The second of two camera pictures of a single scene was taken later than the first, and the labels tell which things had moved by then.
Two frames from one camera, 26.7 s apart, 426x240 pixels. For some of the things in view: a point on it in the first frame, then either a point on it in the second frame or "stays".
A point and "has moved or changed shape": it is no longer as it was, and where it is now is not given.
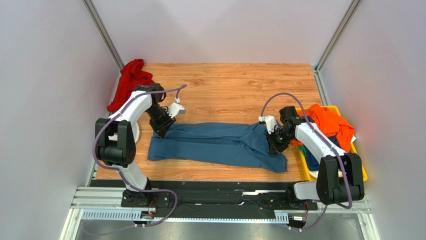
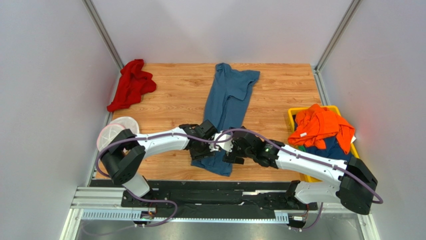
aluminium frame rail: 105,203 stays
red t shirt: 134,75 stays
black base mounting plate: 215,200 stays
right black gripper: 275,143 → 235,154
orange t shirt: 327,123 stays
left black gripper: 161,129 → 207,153
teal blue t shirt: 233,143 has moved or changed shape
